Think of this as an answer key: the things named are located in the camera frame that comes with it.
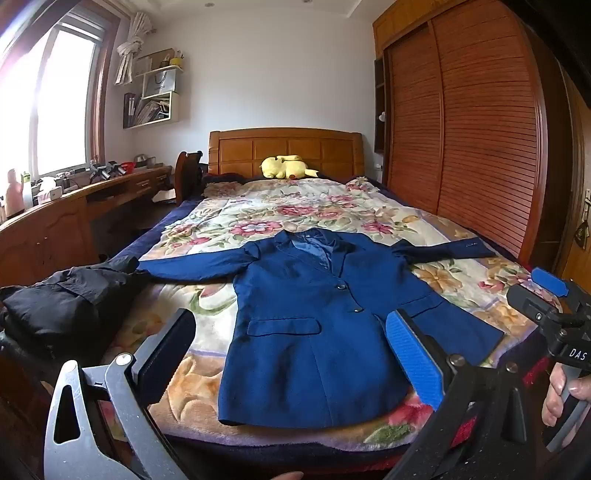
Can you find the metal pot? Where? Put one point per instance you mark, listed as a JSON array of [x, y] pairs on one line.
[[141, 160]]

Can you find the pink bottle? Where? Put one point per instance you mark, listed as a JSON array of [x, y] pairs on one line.
[[13, 196]]

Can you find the red bowl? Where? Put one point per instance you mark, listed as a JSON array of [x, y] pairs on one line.
[[128, 165]]

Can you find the black folded clothes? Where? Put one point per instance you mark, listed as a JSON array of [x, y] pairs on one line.
[[60, 304]]

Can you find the stack of white papers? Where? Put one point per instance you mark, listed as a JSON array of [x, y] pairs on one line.
[[152, 110]]

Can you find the white paper bag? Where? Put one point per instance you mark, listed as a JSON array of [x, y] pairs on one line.
[[159, 83]]

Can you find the white wall shelf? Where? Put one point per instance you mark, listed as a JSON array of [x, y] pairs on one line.
[[174, 104]]

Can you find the wooden chair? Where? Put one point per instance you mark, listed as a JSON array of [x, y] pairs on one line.
[[184, 175]]

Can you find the person's left hand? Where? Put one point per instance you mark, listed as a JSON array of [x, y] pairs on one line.
[[284, 476]]

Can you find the black binder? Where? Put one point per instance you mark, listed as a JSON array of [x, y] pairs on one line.
[[129, 110]]

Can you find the tissue box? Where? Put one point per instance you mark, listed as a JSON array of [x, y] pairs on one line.
[[48, 196]]

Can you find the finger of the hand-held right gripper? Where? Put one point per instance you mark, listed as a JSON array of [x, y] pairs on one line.
[[531, 307], [549, 281]]

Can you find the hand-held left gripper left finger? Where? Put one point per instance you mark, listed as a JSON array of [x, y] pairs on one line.
[[168, 355]]

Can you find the wooden door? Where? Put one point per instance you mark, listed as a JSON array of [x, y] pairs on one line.
[[577, 263]]

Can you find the yellow plush toy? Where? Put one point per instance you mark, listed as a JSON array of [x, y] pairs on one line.
[[281, 167]]

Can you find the idle black gripper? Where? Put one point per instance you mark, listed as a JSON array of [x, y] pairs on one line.
[[117, 169], [100, 172]]

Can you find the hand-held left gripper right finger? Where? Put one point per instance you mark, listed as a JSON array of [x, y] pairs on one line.
[[415, 360]]

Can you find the wooden desk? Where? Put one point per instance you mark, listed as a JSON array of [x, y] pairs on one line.
[[60, 230]]

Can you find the person's right hand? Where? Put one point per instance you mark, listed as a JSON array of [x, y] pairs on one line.
[[553, 397]]

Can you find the blue suit jacket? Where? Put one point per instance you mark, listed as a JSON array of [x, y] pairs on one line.
[[314, 350]]

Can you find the wooden slatted wardrobe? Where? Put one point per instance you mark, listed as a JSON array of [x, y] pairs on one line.
[[461, 138]]

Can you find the floral blanket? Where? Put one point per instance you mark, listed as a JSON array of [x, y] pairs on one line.
[[258, 217]]

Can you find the wooden bed headboard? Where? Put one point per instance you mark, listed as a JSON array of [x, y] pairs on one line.
[[240, 152]]

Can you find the tied white curtain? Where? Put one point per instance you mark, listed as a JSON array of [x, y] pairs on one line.
[[129, 50]]

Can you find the window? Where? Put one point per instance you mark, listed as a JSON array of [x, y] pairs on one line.
[[64, 101]]

